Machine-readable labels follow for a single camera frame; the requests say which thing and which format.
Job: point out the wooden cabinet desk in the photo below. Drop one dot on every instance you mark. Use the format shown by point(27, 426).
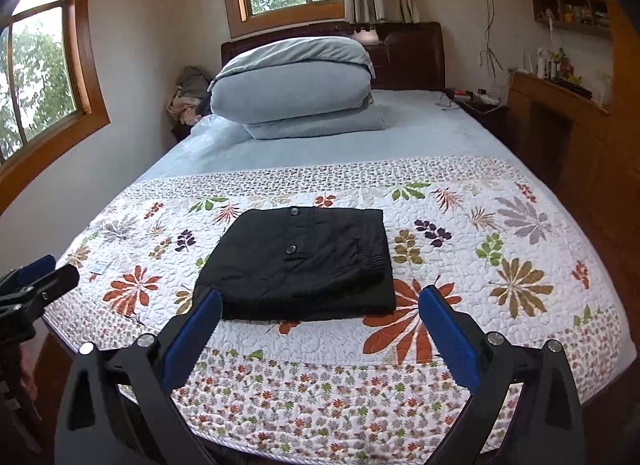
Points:
point(599, 180)

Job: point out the folded light blue duvet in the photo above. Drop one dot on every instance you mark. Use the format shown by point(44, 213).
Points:
point(298, 88)

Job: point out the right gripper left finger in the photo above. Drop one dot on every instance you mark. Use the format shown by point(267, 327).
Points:
point(116, 406)

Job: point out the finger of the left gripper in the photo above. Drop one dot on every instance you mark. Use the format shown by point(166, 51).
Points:
point(36, 270)
point(33, 299)

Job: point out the clothes pile beside bed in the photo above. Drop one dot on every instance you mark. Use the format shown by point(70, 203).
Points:
point(191, 99)

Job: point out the wooden wall shelf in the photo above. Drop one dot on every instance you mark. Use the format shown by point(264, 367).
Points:
point(586, 17)

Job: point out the wooden side window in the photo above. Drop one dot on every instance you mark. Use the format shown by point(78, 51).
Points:
point(51, 98)

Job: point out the bedside table with clutter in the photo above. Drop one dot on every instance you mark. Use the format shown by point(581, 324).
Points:
point(493, 117)

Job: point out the black pants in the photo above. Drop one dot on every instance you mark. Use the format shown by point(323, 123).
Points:
point(302, 264)

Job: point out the dark wooden headboard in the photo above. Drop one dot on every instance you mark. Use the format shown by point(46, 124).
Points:
point(405, 56)

